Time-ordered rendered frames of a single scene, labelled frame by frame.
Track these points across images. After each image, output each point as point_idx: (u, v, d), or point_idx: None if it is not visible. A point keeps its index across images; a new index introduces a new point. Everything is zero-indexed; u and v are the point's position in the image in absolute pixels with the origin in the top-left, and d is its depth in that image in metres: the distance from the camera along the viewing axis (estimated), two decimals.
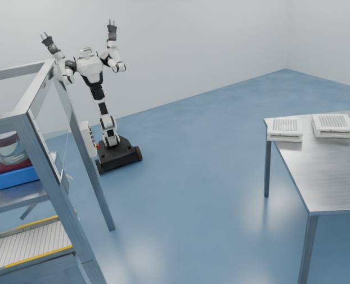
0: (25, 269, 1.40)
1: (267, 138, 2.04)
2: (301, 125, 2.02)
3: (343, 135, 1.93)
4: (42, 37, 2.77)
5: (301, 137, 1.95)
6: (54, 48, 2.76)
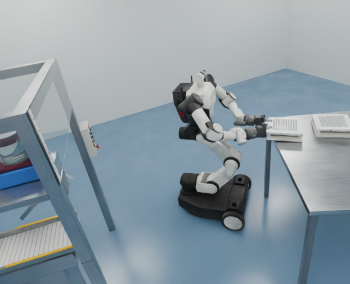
0: (25, 269, 1.40)
1: (267, 138, 2.04)
2: (301, 125, 2.02)
3: (343, 135, 1.93)
4: (268, 127, 2.05)
5: (301, 137, 1.95)
6: (251, 137, 2.01)
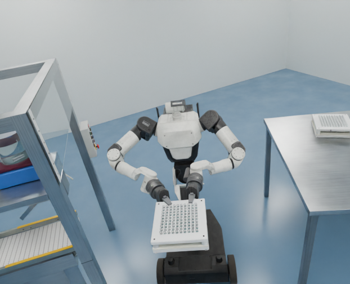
0: (25, 269, 1.40)
1: None
2: (178, 239, 1.15)
3: (343, 135, 1.93)
4: (167, 200, 1.35)
5: (153, 246, 1.18)
6: None
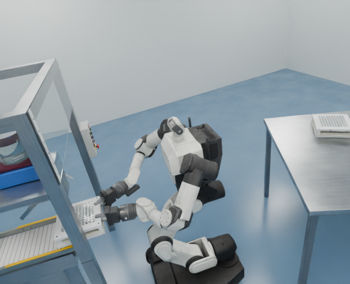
0: (25, 269, 1.40)
1: None
2: (56, 222, 1.47)
3: (343, 135, 1.93)
4: (98, 201, 1.56)
5: None
6: None
